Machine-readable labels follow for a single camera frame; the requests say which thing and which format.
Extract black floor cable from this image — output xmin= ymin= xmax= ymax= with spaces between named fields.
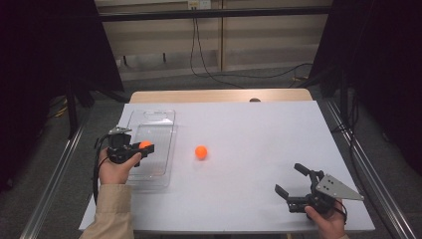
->
xmin=193 ymin=18 xmax=315 ymax=81
xmin=189 ymin=18 xmax=247 ymax=90

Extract person's right hand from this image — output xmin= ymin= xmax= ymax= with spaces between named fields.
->
xmin=304 ymin=198 xmax=348 ymax=239

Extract white board sheet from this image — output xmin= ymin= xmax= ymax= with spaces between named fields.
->
xmin=79 ymin=101 xmax=376 ymax=233

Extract black cable beside rail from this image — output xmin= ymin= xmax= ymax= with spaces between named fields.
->
xmin=331 ymin=89 xmax=362 ymax=187

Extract metal floor rail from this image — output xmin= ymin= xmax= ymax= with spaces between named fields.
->
xmin=324 ymin=99 xmax=419 ymax=239
xmin=19 ymin=122 xmax=86 ymax=239

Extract left hand-held gripper black cable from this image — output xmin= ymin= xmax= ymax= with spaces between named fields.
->
xmin=93 ymin=133 xmax=112 ymax=205

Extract black horizontal bar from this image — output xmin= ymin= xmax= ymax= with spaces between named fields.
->
xmin=99 ymin=6 xmax=332 ymax=23

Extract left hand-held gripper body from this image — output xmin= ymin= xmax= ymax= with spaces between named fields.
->
xmin=105 ymin=125 xmax=142 ymax=165

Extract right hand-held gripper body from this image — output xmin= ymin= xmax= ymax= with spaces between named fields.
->
xmin=287 ymin=170 xmax=365 ymax=215

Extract right hand-held gripper black cable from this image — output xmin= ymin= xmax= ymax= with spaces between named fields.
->
xmin=332 ymin=198 xmax=348 ymax=224

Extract clear plastic tray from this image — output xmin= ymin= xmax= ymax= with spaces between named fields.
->
xmin=112 ymin=109 xmax=178 ymax=193

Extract person's left hand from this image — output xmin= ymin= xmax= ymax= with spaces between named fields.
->
xmin=98 ymin=147 xmax=143 ymax=186

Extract yellow cable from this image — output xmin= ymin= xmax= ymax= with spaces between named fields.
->
xmin=49 ymin=96 xmax=69 ymax=119

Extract white wall outlet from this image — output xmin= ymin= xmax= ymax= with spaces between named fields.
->
xmin=187 ymin=0 xmax=212 ymax=10

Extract hand-held gripper black cable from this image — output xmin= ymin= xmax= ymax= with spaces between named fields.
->
xmin=93 ymin=133 xmax=112 ymax=205
xmin=332 ymin=198 xmax=348 ymax=224

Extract dark curtain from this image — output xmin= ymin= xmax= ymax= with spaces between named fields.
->
xmin=308 ymin=0 xmax=422 ymax=177
xmin=0 ymin=0 xmax=125 ymax=193

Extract black stand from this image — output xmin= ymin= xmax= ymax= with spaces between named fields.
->
xmin=64 ymin=79 xmax=98 ymax=140

